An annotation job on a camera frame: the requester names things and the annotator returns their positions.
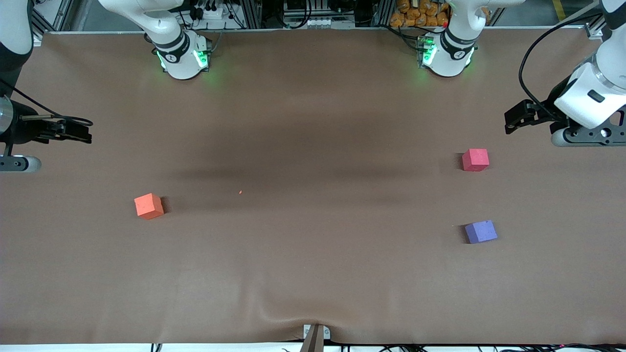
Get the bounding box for orange foam block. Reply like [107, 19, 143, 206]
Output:
[134, 193, 164, 220]

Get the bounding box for red foam block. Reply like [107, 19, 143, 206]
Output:
[462, 149, 490, 172]

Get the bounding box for purple foam block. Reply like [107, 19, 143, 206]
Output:
[465, 220, 498, 244]

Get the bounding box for white power strip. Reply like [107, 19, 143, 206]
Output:
[193, 4, 230, 20]

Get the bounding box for large table cover sheet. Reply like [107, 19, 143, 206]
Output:
[0, 28, 626, 345]

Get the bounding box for white terminal strip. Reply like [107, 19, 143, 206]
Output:
[284, 17, 355, 29]

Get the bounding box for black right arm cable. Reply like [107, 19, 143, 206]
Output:
[0, 78, 93, 128]

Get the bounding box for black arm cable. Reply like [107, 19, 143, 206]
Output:
[0, 78, 93, 128]
[519, 14, 602, 123]

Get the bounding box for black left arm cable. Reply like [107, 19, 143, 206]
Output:
[519, 14, 602, 123]

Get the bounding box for aluminium frame post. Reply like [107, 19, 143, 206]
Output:
[236, 0, 262, 29]

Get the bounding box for table edge clamp bracket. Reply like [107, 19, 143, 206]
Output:
[299, 324, 331, 352]

